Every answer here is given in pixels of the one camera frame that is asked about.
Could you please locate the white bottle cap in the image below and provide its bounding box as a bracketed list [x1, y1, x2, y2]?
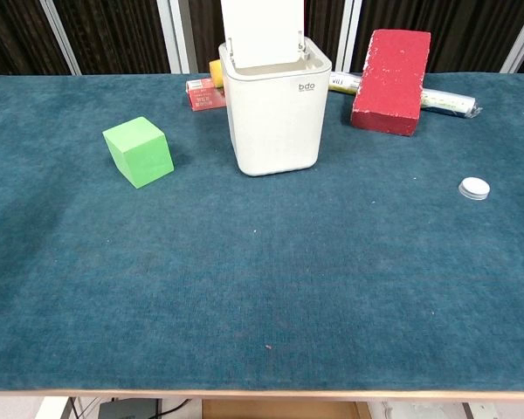
[457, 176, 492, 202]

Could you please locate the white open-lid container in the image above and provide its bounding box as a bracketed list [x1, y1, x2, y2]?
[217, 0, 334, 177]

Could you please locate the teal table cloth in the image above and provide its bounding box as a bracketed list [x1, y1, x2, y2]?
[0, 72, 524, 393]

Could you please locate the red cardboard wrap box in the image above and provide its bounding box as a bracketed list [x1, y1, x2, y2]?
[185, 76, 227, 114]

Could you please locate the green foam cube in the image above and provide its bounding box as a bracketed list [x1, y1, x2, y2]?
[101, 115, 176, 190]

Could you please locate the yellow sponge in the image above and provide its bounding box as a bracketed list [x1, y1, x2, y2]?
[208, 59, 225, 90]

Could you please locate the red foam brick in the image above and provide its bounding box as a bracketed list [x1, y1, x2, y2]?
[349, 29, 432, 137]

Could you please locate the brown cardboard box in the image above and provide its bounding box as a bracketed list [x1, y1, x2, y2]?
[200, 399, 370, 419]

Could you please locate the dark pleated curtain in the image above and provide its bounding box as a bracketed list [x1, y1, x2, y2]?
[0, 0, 524, 78]

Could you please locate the grey box under table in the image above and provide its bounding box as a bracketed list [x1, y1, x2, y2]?
[97, 397, 163, 419]

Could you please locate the white frame post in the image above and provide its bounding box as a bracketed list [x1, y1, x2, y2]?
[155, 0, 200, 74]
[38, 0, 82, 76]
[334, 0, 363, 73]
[500, 0, 524, 73]

